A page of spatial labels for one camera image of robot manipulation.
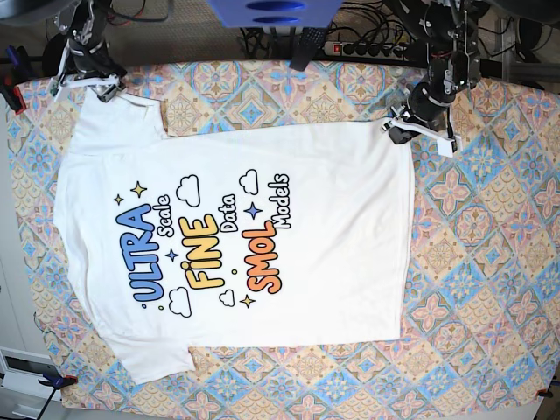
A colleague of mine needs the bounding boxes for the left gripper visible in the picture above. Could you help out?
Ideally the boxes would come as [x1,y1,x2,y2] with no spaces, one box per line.
[388,82,451,144]

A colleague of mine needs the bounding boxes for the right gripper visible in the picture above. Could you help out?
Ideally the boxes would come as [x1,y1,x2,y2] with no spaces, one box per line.
[69,45,127,103]

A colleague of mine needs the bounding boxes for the white printed T-shirt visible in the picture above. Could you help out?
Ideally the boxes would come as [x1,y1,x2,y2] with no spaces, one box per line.
[53,92,415,384]

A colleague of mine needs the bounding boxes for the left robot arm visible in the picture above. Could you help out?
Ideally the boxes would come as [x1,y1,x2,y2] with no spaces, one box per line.
[382,1,481,146]

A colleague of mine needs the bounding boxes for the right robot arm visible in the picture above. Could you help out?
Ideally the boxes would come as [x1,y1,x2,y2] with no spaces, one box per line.
[48,1,127,103]

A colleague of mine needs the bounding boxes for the black round stool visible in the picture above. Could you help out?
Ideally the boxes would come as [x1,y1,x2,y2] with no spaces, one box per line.
[41,34,67,77]

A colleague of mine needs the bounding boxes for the blue clamp top left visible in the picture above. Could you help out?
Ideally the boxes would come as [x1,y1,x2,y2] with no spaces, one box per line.
[1,45,26,115]

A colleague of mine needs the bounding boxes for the blue clamp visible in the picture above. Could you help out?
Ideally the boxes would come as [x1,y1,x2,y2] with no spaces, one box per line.
[38,374,78,417]
[1,45,26,115]

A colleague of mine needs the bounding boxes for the black power strip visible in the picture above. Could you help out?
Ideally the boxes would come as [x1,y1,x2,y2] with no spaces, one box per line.
[323,41,410,60]

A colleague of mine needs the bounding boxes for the white cabinet left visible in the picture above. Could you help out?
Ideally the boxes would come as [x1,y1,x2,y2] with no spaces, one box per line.
[1,102,53,417]

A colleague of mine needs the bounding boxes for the blue clamp bottom left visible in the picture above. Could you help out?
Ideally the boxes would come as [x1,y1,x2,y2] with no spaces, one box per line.
[38,374,78,417]

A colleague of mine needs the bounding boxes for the black strap under mount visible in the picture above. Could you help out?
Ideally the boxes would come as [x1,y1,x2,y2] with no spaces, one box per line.
[290,26,324,72]

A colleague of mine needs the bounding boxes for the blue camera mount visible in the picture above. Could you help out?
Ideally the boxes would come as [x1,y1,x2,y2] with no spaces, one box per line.
[207,0,342,28]

